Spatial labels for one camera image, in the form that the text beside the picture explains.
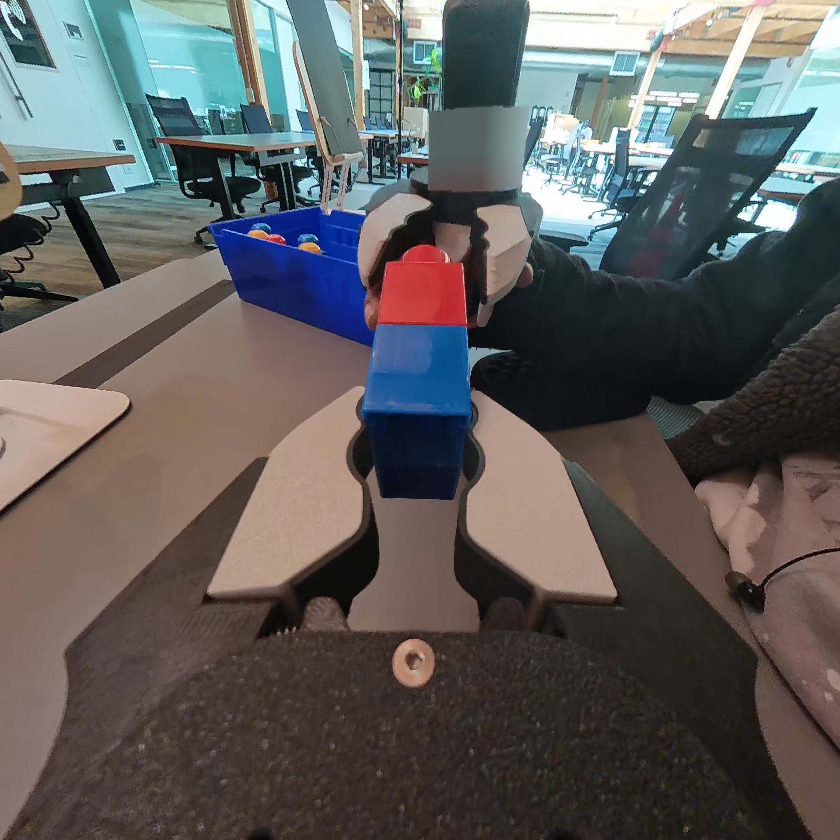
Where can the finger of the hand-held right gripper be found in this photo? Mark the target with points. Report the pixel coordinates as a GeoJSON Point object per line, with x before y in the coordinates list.
{"type": "Point", "coordinates": [508, 256]}
{"type": "Point", "coordinates": [380, 229]}

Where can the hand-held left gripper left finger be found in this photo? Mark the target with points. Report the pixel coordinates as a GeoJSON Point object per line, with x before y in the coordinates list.
{"type": "Point", "coordinates": [295, 518]}

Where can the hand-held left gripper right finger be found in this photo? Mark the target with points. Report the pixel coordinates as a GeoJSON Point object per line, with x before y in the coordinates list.
{"type": "Point", "coordinates": [531, 518]}

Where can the red one-stud mega block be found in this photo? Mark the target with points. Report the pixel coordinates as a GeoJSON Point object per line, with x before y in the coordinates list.
{"type": "Point", "coordinates": [420, 295]}

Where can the blue plastic bin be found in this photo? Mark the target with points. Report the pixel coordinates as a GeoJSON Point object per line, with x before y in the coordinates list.
{"type": "Point", "coordinates": [295, 289]}

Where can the cluster of built block steps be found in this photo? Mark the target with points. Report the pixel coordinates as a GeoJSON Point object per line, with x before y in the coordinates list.
{"type": "Point", "coordinates": [275, 239]}

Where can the blue two-stud mega block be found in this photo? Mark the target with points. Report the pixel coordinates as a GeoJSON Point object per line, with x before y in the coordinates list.
{"type": "Point", "coordinates": [420, 394]}

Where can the person's right forearm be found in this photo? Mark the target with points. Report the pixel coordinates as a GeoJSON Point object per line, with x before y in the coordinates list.
{"type": "Point", "coordinates": [656, 315]}

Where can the green potted plant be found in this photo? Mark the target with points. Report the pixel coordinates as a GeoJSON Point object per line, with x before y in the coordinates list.
{"type": "Point", "coordinates": [426, 79]}

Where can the large black textured mat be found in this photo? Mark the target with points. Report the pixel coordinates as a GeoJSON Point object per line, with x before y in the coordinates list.
{"type": "Point", "coordinates": [499, 387]}

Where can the wood-edged office desk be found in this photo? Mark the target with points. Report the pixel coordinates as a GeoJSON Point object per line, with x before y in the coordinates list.
{"type": "Point", "coordinates": [630, 148]}
{"type": "Point", "coordinates": [243, 140]}
{"type": "Point", "coordinates": [65, 157]}

